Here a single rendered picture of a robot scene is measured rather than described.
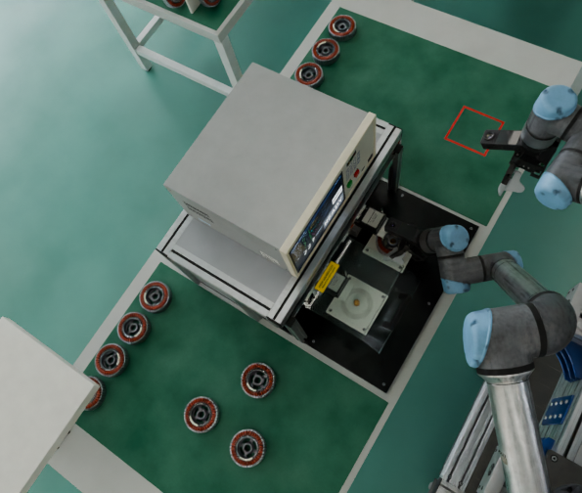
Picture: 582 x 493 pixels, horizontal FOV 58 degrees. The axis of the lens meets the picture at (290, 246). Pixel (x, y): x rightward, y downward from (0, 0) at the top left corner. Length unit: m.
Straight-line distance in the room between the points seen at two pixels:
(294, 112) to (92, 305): 1.82
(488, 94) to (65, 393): 1.73
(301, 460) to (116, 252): 1.65
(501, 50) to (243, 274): 1.37
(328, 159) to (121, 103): 2.22
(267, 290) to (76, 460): 0.91
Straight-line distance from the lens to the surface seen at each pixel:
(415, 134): 2.04
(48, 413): 1.52
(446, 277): 1.54
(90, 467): 1.98
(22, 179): 3.46
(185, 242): 1.56
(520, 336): 1.17
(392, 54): 2.25
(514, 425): 1.22
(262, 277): 1.47
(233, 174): 1.37
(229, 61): 2.64
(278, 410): 1.77
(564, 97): 1.26
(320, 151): 1.36
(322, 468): 1.75
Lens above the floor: 2.49
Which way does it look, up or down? 69 degrees down
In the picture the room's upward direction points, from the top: 24 degrees counter-clockwise
